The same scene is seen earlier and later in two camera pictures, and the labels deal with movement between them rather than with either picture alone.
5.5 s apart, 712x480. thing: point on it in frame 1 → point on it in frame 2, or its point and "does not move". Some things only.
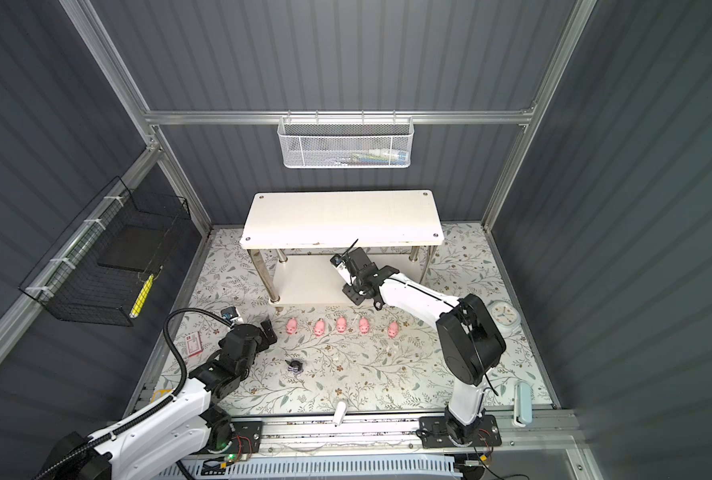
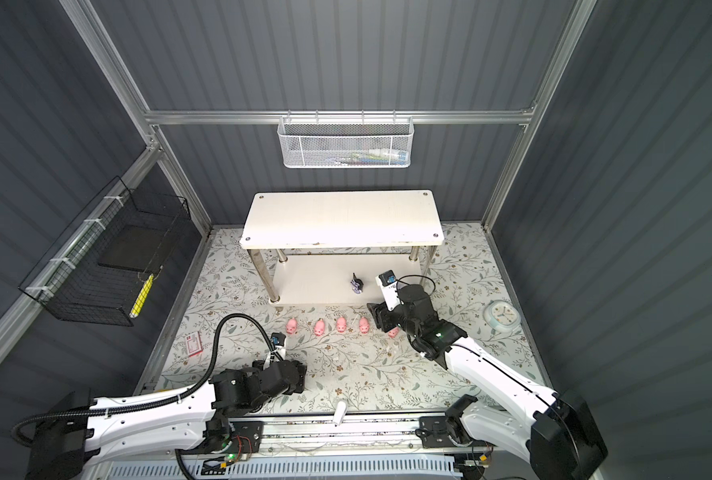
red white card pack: (194, 344) does not move
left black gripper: (262, 342) → (303, 375)
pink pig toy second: (319, 327) does not move
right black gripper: (349, 290) → (381, 315)
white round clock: (505, 314) does not move
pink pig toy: (291, 326) does not move
